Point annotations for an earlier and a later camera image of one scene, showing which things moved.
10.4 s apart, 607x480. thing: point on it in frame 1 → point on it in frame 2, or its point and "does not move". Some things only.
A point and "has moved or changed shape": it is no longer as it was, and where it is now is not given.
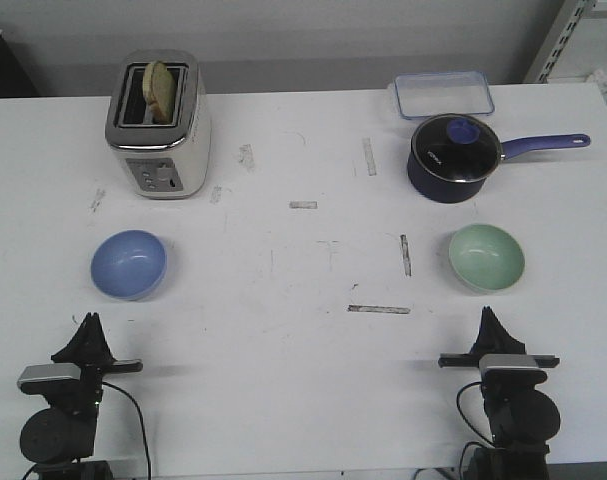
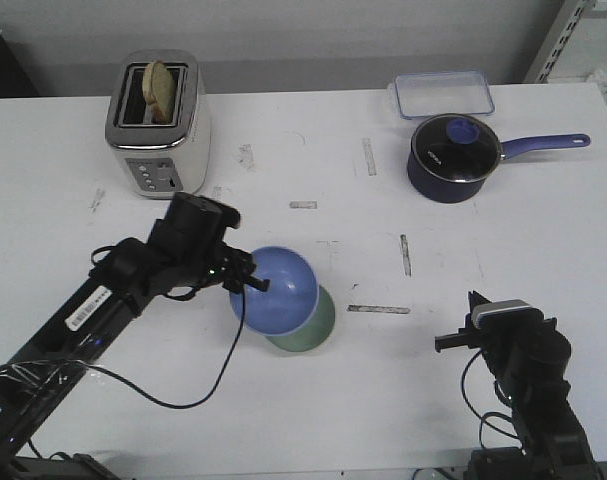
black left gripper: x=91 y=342 → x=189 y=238
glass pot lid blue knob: x=457 y=147 does not move
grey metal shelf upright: x=570 y=18 does not move
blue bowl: x=128 y=264 has moved or changed shape
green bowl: x=485 y=256 → x=313 y=333
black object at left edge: x=4 y=76 does not move
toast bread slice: x=159 y=90 does not move
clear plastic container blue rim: x=425 y=95 does not move
